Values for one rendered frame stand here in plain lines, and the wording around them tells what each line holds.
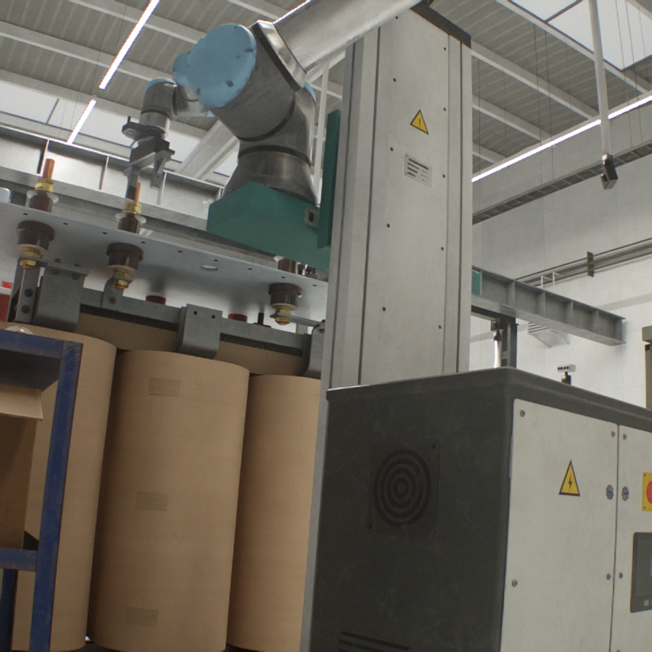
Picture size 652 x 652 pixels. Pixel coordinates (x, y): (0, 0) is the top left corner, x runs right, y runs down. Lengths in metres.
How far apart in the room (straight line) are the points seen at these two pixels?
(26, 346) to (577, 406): 0.89
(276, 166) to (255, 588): 1.37
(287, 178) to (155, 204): 9.71
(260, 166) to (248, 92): 0.16
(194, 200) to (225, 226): 9.92
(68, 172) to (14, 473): 9.67
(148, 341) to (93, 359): 0.25
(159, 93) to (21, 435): 1.18
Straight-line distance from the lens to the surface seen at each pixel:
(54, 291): 2.12
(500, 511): 0.86
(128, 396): 2.17
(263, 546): 2.30
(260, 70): 1.32
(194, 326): 2.22
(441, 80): 1.68
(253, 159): 1.42
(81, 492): 2.06
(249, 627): 2.34
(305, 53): 1.34
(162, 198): 11.13
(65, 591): 2.07
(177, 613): 2.16
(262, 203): 1.34
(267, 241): 1.46
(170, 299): 2.65
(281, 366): 2.44
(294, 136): 1.45
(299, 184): 1.39
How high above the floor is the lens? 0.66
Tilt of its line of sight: 13 degrees up
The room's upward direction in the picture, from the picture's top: 5 degrees clockwise
